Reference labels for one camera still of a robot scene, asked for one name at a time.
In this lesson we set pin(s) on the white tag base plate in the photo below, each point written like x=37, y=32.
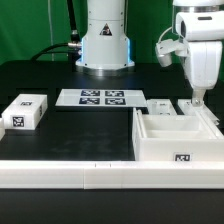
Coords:
x=101, y=98

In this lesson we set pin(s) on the white cabinet top block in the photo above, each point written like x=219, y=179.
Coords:
x=25, y=112

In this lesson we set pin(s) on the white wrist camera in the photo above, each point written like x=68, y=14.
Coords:
x=165, y=48

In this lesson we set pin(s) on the white left fence stub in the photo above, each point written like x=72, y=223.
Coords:
x=2, y=129

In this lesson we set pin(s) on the white cabinet door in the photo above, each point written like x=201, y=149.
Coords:
x=188, y=109
x=160, y=107

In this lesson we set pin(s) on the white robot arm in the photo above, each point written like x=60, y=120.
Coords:
x=199, y=25

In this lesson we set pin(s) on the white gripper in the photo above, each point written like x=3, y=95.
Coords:
x=202, y=66

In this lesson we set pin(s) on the white front fence rail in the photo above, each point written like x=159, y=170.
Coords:
x=111, y=175

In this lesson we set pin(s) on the white cabinet body box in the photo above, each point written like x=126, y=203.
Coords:
x=176, y=138

